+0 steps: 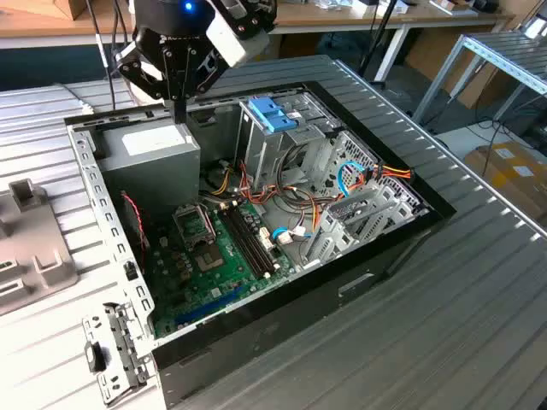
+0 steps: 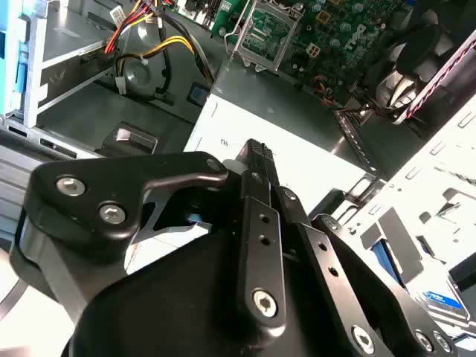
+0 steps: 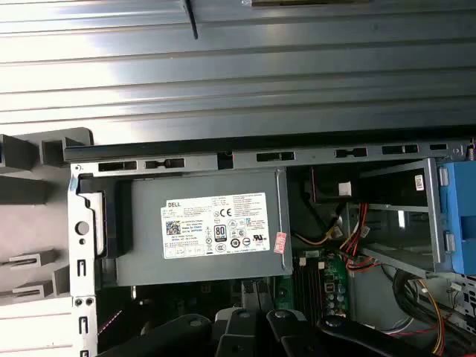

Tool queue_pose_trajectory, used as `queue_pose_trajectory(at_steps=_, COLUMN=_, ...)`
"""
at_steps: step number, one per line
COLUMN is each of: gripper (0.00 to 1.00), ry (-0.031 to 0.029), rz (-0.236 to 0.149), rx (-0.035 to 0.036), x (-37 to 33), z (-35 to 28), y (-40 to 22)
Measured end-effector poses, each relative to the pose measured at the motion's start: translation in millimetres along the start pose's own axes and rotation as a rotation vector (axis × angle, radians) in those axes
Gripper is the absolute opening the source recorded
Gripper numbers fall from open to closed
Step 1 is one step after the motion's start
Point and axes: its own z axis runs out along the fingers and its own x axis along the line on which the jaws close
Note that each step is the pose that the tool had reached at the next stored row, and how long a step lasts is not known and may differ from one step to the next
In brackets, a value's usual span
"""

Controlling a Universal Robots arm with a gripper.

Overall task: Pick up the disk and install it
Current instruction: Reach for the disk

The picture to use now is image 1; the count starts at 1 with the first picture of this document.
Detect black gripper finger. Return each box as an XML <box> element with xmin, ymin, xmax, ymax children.
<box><xmin>179</xmin><ymin>41</ymin><xmax>228</xmax><ymax>126</ymax></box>
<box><xmin>116</xmin><ymin>40</ymin><xmax>181</xmax><ymax>126</ymax></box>

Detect orange yellow power wire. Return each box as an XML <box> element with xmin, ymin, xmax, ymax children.
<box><xmin>341</xmin><ymin>163</ymin><xmax>416</xmax><ymax>202</ymax></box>

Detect silver disk bay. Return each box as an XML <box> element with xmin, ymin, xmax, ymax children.
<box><xmin>298</xmin><ymin>183</ymin><xmax>431</xmax><ymax>271</ymax></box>

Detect blue plastic drive latch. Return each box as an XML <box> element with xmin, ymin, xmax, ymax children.
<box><xmin>247</xmin><ymin>97</ymin><xmax>298</xmax><ymax>133</ymax></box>

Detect brown wooden box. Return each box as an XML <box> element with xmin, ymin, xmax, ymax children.
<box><xmin>55</xmin><ymin>0</ymin><xmax>93</xmax><ymax>21</ymax></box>

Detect silver drive cage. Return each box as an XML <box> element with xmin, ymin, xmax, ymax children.
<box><xmin>233</xmin><ymin>91</ymin><xmax>343</xmax><ymax>193</ymax></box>

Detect grey power supply unit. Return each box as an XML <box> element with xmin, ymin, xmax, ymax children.
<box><xmin>98</xmin><ymin>117</ymin><xmax>202</xmax><ymax>214</ymax></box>

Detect wooden desk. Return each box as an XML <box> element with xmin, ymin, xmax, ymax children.
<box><xmin>0</xmin><ymin>0</ymin><xmax>516</xmax><ymax>85</ymax></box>

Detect metal socket cover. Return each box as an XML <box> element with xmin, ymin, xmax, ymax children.
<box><xmin>171</xmin><ymin>203</ymin><xmax>215</xmax><ymax>248</ymax></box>

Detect black case fan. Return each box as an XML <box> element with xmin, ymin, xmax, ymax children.
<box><xmin>119</xmin><ymin>191</ymin><xmax>150</xmax><ymax>274</ymax></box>

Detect black tripod stand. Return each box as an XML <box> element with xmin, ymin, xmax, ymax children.
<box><xmin>357</xmin><ymin>0</ymin><xmax>397</xmax><ymax>85</ymax></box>

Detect black RAM slot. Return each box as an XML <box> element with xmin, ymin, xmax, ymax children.
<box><xmin>232</xmin><ymin>204</ymin><xmax>277</xmax><ymax>274</ymax></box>
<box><xmin>221</xmin><ymin>208</ymin><xmax>266</xmax><ymax>279</ymax></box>

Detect CPU socket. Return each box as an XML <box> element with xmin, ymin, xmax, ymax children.
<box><xmin>190</xmin><ymin>245</ymin><xmax>226</xmax><ymax>274</ymax></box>

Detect grey parts rack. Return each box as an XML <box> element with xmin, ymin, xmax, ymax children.
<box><xmin>0</xmin><ymin>177</ymin><xmax>82</xmax><ymax>317</ymax></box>

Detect green motherboard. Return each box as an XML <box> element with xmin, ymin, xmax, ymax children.
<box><xmin>144</xmin><ymin>198</ymin><xmax>300</xmax><ymax>338</ymax></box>

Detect blue expansion slot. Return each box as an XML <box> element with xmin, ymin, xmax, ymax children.
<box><xmin>173</xmin><ymin>284</ymin><xmax>247</xmax><ymax>328</ymax></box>

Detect silver expansion card retainer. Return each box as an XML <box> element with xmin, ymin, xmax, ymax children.
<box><xmin>81</xmin><ymin>301</ymin><xmax>157</xmax><ymax>407</ymax></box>

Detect black open PC case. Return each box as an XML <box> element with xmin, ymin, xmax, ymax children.
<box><xmin>63</xmin><ymin>79</ymin><xmax>457</xmax><ymax>410</ymax></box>

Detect brown cardboard box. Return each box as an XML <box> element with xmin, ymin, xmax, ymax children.
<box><xmin>463</xmin><ymin>143</ymin><xmax>547</xmax><ymax>219</ymax></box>

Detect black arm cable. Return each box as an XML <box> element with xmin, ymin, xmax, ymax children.
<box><xmin>85</xmin><ymin>0</ymin><xmax>129</xmax><ymax>110</ymax></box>

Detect yellow board power wires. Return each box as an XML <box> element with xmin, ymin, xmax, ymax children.
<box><xmin>204</xmin><ymin>160</ymin><xmax>237</xmax><ymax>198</ymax></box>

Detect multicoloured wire bundle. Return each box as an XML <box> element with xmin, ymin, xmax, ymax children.
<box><xmin>200</xmin><ymin>160</ymin><xmax>347</xmax><ymax>234</ymax></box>

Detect blue looped data wire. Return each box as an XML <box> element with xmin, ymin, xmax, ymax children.
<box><xmin>336</xmin><ymin>160</ymin><xmax>369</xmax><ymax>200</ymax></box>

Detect blue flat board wire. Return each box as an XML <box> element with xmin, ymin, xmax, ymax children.
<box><xmin>269</xmin><ymin>225</ymin><xmax>309</xmax><ymax>248</ymax></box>

